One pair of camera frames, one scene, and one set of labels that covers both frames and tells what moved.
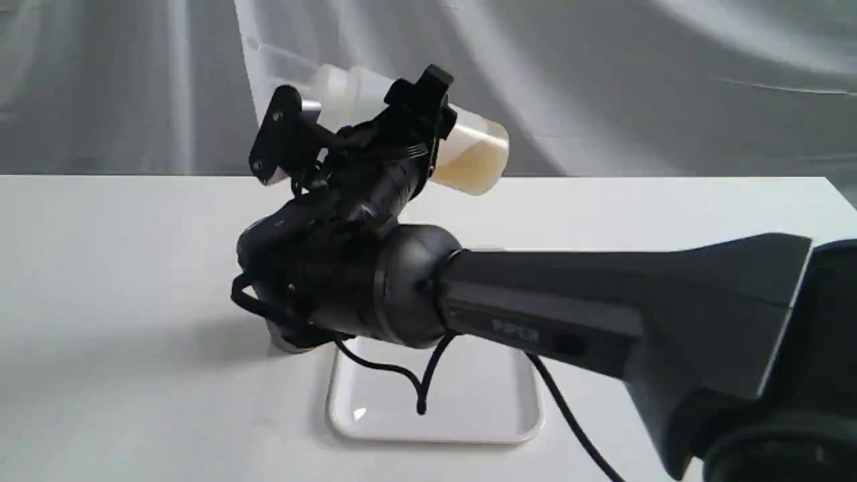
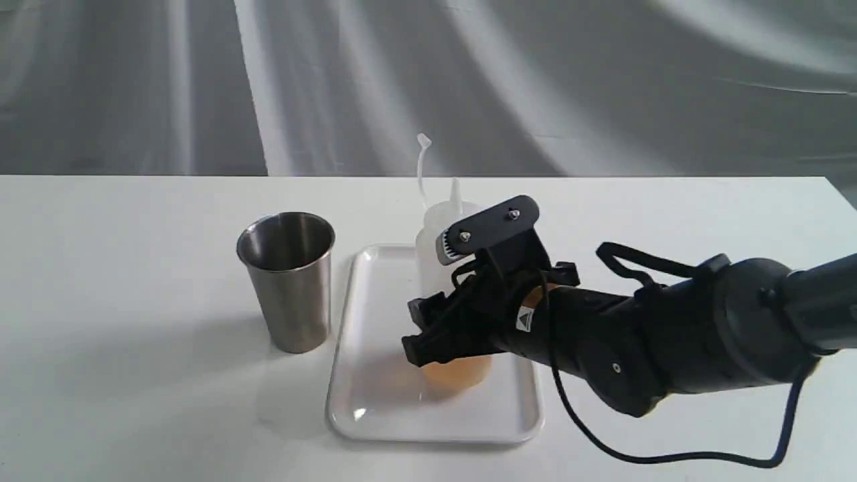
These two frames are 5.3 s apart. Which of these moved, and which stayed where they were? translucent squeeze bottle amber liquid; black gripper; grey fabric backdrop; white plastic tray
Moved: black gripper; translucent squeeze bottle amber liquid
Stayed: white plastic tray; grey fabric backdrop
